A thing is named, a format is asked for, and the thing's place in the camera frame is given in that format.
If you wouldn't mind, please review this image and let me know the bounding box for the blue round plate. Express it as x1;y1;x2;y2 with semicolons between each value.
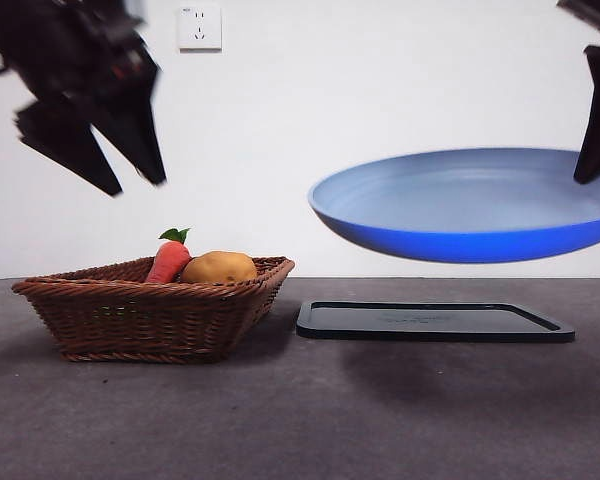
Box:
307;147;600;265

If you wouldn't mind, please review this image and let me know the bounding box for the orange toy carrot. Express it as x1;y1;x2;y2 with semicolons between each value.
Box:
144;227;194;284

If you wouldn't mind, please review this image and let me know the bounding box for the brown potato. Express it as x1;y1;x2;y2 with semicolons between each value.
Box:
181;250;258;284

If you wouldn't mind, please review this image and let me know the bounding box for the brown wicker basket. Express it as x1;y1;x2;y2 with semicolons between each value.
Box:
11;255;296;364

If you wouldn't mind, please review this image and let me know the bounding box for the black rectangular tray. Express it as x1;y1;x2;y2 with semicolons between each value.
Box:
295;300;576;344

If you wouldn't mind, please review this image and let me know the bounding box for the white wall socket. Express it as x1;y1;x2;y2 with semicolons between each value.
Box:
178;4;223;53

